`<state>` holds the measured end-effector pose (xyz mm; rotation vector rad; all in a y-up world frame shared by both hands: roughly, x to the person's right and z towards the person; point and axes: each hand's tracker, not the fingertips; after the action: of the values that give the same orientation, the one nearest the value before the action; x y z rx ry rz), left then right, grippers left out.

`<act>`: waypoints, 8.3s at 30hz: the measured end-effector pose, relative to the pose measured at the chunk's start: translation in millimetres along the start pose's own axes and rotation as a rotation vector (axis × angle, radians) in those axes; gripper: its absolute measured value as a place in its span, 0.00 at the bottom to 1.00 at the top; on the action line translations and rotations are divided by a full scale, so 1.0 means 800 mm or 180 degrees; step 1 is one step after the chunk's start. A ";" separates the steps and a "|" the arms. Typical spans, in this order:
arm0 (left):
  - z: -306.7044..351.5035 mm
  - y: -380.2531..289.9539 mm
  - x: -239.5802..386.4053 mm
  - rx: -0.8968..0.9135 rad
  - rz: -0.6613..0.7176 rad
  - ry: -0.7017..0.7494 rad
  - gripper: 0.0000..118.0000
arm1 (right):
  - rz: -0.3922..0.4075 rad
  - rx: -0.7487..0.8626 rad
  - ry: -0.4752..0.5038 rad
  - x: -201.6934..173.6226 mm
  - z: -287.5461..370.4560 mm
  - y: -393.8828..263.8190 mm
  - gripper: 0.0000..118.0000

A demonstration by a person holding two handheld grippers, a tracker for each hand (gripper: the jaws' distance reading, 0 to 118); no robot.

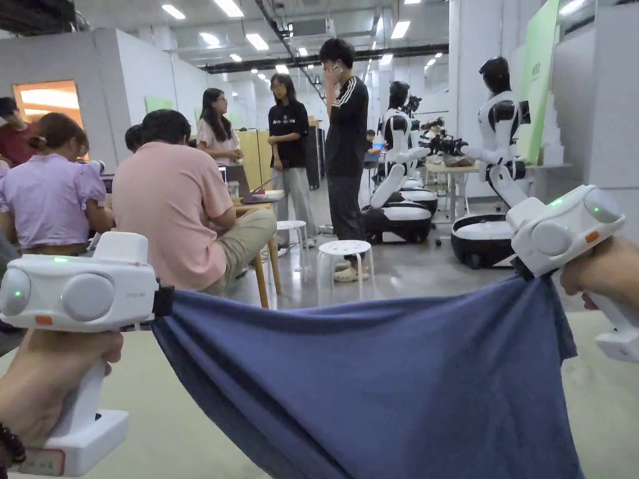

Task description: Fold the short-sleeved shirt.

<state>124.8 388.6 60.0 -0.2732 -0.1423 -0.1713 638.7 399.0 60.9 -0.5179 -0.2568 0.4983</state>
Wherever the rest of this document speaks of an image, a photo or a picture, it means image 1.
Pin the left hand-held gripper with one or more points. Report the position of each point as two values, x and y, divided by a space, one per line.
85 294

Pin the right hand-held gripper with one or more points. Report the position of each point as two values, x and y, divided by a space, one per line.
554 234

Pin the dark blue shirt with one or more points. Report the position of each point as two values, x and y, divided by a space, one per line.
369 379

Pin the person's right hand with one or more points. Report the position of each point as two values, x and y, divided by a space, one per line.
609 269

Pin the person's left hand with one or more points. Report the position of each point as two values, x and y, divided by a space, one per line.
45 379

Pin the white and black humanoid robot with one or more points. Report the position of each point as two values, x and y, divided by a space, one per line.
494 124
424 197
397 144

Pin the bed with pale sheet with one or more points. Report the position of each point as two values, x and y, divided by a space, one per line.
164 434

